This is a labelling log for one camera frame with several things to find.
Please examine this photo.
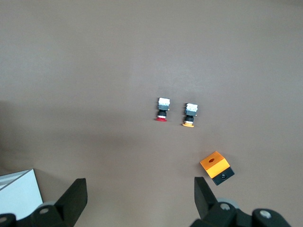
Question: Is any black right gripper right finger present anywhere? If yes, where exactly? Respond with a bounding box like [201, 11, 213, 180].
[190, 176, 292, 227]

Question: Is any red push button switch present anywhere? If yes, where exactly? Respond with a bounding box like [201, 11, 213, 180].
[155, 97, 171, 123]

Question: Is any brown table cover sheet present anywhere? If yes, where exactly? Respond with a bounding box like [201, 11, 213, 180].
[0, 0, 303, 227]

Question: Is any yellow push button switch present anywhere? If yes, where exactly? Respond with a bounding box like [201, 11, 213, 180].
[182, 103, 198, 128]

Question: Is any orange box with black base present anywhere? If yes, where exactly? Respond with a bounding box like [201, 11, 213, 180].
[200, 151, 235, 186]

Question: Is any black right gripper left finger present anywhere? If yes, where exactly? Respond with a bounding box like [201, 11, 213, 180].
[0, 178, 88, 227]

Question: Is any white drawer cabinet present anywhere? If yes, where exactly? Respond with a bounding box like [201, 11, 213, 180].
[0, 168, 45, 220]

